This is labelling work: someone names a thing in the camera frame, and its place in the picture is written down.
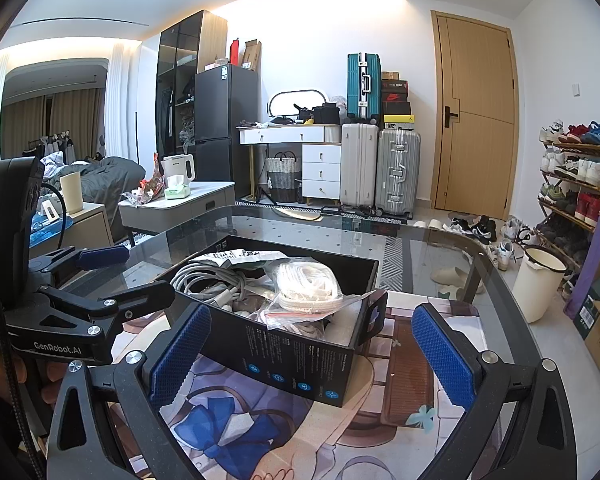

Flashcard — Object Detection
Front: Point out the white vanity desk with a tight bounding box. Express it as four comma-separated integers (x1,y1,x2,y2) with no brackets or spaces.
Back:
237,124,342,208

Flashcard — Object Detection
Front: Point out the beige cylindrical bin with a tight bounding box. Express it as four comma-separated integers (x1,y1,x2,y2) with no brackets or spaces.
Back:
60,171,85,213

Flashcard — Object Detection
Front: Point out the beige slippers pair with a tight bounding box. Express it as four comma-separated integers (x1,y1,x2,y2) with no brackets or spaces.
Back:
430,266,486,293

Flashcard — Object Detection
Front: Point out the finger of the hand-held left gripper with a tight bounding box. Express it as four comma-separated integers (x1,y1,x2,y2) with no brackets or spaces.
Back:
35,280,176,342
30,245,131,273

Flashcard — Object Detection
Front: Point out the oval mirror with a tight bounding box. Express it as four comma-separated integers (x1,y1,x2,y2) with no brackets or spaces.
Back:
267,90,331,123

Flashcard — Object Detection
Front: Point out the white sneaker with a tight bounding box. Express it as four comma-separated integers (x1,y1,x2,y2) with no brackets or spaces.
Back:
490,240,523,271

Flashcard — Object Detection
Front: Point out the white sheer curtain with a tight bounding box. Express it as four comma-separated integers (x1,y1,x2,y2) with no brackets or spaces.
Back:
105,42,141,166

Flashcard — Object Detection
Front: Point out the white electric kettle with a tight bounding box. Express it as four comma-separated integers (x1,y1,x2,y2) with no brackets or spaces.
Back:
160,154,196,188

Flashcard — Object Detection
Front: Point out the clothes rack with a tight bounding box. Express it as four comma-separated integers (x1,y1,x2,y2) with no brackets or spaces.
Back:
22,132,76,161

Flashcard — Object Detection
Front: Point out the person's left hand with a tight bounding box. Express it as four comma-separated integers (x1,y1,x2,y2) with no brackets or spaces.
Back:
0,347,73,406

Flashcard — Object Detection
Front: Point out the grey cable bundle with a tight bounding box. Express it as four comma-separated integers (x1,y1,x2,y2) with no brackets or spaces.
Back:
172,260,271,318

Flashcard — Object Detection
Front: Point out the shoe rack with shoes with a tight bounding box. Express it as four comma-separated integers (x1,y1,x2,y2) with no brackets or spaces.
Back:
537,120,600,281

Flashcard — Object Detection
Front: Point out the dark glass cabinet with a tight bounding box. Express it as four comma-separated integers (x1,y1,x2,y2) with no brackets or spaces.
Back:
155,10,228,161

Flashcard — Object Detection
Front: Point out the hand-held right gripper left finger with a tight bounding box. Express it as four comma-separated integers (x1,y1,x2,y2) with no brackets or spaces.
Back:
47,302,213,480

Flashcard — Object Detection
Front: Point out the black refrigerator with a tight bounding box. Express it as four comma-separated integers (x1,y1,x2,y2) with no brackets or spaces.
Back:
195,65,260,200

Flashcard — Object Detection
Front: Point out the printed desk mat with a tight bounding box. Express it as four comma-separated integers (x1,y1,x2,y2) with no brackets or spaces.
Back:
95,290,511,480

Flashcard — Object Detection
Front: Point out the silver suitcase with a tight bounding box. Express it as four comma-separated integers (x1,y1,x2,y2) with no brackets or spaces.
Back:
376,128,422,216

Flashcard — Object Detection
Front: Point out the bag of white strap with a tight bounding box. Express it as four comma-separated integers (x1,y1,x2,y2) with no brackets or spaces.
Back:
260,255,368,331

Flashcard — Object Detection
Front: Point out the black pouch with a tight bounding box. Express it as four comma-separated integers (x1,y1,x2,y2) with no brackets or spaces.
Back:
312,102,341,125

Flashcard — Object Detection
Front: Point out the wooden door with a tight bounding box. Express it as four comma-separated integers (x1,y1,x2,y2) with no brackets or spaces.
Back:
430,10,520,211

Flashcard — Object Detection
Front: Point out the black cardboard box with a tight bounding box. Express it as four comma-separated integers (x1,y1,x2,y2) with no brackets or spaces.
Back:
155,235,388,408

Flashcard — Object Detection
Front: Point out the black white sneakers pair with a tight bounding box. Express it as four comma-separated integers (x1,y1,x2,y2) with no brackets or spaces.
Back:
447,212,498,243

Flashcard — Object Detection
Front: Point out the beige bedside cabinet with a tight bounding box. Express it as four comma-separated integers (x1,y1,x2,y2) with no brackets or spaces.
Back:
30,202,113,248

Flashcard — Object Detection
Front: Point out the red crumpled wrapper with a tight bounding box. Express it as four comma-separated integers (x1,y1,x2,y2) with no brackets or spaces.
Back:
122,152,166,206

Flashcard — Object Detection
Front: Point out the woven laundry basket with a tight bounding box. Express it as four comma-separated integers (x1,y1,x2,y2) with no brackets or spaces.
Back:
265,151,303,203

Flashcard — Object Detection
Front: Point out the white suitcase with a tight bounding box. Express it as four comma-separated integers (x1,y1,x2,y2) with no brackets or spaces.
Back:
340,122,380,208

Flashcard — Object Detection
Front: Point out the teal suitcase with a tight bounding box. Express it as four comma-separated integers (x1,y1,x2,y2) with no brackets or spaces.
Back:
346,53,382,123

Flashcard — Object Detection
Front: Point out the blue plastic bag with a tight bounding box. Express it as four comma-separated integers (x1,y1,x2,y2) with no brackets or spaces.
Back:
30,227,73,246

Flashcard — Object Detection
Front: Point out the black shoe box red logo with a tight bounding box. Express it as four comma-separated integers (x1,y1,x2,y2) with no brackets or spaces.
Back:
381,80,410,102

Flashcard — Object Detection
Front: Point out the brown curtain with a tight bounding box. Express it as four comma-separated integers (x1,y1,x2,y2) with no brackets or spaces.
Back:
2,90,103,161

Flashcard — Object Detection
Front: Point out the white bucket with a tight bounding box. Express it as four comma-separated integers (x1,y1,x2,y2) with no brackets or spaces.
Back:
512,246,566,323

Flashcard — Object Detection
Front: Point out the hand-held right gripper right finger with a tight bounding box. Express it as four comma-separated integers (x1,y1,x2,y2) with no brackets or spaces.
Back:
411,302,578,480

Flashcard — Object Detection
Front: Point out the grey duvet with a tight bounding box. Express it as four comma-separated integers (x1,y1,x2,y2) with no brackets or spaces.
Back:
40,156,146,206

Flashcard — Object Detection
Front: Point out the white paper packet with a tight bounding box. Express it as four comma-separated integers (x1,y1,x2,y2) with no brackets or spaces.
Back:
197,249,291,273

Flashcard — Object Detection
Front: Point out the dark green box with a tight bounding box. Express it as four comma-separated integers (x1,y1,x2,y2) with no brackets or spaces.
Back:
577,270,600,341

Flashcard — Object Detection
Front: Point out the grey low cabinet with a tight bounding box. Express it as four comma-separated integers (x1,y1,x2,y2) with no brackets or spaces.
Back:
118,181,237,236

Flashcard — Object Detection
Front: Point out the purple foam board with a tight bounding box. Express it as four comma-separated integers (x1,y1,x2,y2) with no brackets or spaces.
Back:
562,210,600,321

